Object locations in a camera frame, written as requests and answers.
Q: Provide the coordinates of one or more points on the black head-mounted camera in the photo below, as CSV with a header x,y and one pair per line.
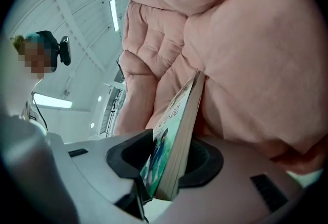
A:
x,y
65,50

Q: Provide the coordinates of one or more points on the person's head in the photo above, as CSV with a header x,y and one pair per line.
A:
x,y
36,56

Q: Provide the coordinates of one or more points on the green cover paperback book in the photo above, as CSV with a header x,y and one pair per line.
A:
x,y
176,141

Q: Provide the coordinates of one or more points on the long ceiling light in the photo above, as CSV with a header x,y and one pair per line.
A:
x,y
114,15
52,100

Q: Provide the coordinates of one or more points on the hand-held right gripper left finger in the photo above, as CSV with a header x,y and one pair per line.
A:
x,y
97,164

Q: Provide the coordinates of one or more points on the person's cream printed t-shirt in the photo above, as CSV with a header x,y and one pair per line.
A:
x,y
18,84

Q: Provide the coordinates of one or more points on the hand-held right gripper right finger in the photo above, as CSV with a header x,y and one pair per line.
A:
x,y
230,192

